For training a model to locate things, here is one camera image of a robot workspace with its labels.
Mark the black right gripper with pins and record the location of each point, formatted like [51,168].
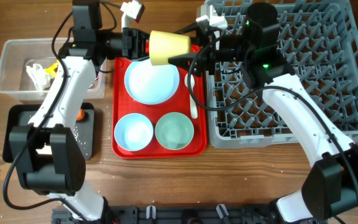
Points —
[208,56]

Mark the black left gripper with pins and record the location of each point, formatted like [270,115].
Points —
[129,43]

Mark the yellow plastic cup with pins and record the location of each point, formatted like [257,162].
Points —
[163,45]

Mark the yellow sauce wrapper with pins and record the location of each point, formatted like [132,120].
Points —
[52,70]

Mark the orange carrot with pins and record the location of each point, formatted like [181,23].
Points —
[80,115]

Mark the light blue bowl with scrap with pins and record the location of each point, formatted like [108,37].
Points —
[174,131]

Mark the light blue rice bowl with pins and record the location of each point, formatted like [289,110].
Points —
[133,132]

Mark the large white tissue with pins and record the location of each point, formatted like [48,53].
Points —
[40,78]

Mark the white rice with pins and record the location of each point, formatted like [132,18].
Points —
[83,139]

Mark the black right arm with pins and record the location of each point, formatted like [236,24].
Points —
[331,187]

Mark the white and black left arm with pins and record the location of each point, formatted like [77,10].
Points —
[44,153]

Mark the grey plastic dishwasher rack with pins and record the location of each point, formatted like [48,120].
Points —
[320,40]

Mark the light blue plate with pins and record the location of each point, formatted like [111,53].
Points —
[149,84]

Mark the red plastic tray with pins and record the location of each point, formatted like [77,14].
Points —
[123,104]

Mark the white plastic spoon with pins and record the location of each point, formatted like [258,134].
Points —
[193,106]

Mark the clear plastic bin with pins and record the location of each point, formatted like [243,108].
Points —
[17,58]

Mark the black plastic tray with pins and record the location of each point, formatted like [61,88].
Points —
[19,115]

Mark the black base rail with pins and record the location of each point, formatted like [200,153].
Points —
[258,213]

